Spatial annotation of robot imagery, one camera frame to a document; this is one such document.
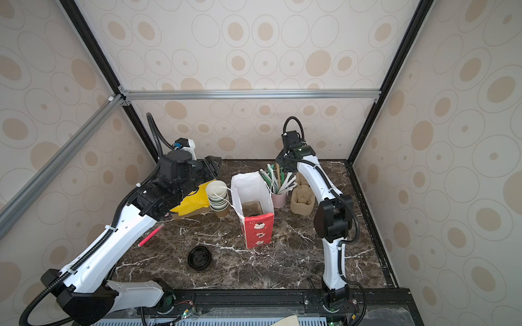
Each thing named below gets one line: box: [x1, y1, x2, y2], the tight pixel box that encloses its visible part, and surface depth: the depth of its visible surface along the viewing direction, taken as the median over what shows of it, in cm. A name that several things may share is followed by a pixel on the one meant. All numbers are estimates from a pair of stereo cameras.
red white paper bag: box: [230, 171, 275, 250], surface depth 82 cm
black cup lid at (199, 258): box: [187, 245, 212, 271], surface depth 82 cm
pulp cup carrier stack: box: [289, 172, 316, 216], surface depth 94 cm
